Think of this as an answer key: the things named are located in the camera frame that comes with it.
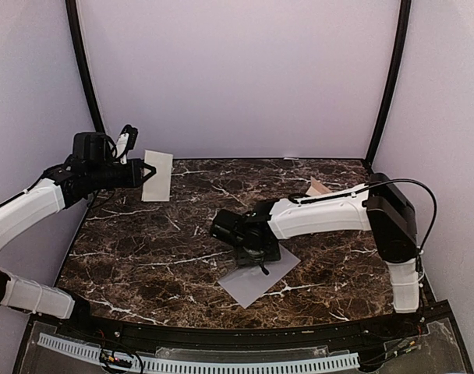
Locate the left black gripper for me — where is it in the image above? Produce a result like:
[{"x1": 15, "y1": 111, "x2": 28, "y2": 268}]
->
[{"x1": 87, "y1": 158, "x2": 156, "y2": 191}]

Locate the beige decorated letter paper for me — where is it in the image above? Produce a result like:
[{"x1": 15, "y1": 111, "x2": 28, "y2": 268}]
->
[{"x1": 142, "y1": 150, "x2": 173, "y2": 202}]

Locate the grey envelope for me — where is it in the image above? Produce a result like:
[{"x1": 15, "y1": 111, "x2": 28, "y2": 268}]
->
[{"x1": 218, "y1": 245, "x2": 301, "y2": 309}]

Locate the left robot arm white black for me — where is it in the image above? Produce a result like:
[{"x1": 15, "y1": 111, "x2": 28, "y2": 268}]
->
[{"x1": 0, "y1": 125, "x2": 157, "y2": 340}]

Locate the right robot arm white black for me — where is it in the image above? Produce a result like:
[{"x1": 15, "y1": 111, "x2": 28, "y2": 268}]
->
[{"x1": 209, "y1": 173, "x2": 425, "y2": 338}]

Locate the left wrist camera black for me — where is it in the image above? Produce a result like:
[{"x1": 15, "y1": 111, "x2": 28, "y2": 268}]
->
[{"x1": 116, "y1": 124, "x2": 138, "y2": 155}]

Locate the white slotted cable duct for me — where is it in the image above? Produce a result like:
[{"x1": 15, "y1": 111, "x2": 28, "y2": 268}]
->
[{"x1": 37, "y1": 333, "x2": 359, "y2": 374}]

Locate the black front table rail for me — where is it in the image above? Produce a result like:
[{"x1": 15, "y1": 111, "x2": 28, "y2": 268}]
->
[{"x1": 65, "y1": 316, "x2": 405, "y2": 351}]

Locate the left black frame post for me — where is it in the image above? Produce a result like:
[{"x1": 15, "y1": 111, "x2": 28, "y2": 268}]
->
[{"x1": 65, "y1": 0, "x2": 106, "y2": 132}]

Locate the black frame post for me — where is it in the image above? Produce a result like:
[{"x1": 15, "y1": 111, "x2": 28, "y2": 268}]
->
[
  {"x1": 65, "y1": 0, "x2": 106, "y2": 132},
  {"x1": 363, "y1": 0, "x2": 412, "y2": 172}
]

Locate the right black frame post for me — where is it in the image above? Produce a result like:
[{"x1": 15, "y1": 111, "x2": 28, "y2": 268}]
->
[{"x1": 363, "y1": 0, "x2": 412, "y2": 172}]

